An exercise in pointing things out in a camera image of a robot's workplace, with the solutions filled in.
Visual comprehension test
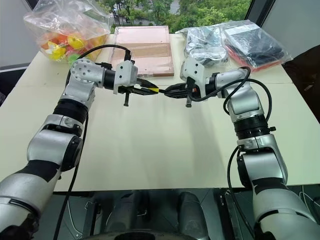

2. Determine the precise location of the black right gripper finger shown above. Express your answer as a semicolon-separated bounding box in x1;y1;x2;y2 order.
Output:
163;90;188;100
165;83;188;92

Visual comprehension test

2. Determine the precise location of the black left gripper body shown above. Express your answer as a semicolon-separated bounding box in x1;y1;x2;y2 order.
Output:
117;83;141;108

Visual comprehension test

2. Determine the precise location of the thin white wire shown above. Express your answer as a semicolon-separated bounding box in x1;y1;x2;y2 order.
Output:
298;185;320;226

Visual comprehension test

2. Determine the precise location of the clear bag of black cloth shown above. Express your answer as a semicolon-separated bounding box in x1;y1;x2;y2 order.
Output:
221;19;294;74

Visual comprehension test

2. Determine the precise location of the black window frame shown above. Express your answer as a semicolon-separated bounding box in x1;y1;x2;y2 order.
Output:
245;0;276;27

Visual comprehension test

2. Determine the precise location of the dark rounded shape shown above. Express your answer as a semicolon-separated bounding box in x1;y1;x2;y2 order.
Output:
105;191;151;236

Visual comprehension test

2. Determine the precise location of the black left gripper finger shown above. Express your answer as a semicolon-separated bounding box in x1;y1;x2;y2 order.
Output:
136;78;154;89
131;87;159;98

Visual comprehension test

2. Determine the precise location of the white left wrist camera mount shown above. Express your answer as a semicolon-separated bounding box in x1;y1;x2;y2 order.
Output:
112;59;139;95

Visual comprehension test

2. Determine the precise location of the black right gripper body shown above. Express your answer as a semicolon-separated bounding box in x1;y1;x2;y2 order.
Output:
183;77;201;109

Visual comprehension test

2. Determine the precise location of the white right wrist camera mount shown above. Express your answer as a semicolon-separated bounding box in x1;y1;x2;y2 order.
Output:
179;56;209;88

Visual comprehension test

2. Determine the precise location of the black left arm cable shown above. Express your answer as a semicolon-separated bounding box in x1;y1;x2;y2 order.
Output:
56;44;133;240

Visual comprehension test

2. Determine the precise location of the clear bag of colourful toys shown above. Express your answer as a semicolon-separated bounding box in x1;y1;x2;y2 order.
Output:
23;0;115;66

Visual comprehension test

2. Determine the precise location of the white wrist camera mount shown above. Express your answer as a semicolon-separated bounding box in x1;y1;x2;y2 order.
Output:
179;56;209;88
112;59;139;95

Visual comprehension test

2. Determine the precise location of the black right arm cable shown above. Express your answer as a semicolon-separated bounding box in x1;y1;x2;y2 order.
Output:
190;66;274;199

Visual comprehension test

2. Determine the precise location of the clear bag of grey parts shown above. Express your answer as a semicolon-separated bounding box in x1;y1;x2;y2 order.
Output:
175;23;230;69

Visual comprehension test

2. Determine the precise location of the black furniture edge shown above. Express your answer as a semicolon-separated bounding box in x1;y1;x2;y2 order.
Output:
0;63;30;109

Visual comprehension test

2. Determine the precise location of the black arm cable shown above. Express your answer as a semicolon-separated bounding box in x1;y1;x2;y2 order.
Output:
190;66;274;199
56;44;133;240

